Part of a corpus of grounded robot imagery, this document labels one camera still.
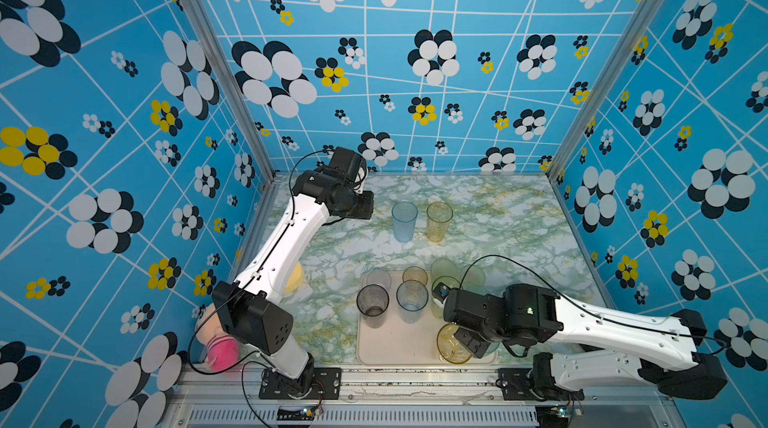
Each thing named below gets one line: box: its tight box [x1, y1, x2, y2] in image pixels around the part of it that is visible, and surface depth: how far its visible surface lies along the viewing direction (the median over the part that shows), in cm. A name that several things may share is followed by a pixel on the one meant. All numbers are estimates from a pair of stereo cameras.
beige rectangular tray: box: [356, 271, 445, 365], surface depth 84 cm
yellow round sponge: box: [284, 262, 303, 293], surface depth 91 cm
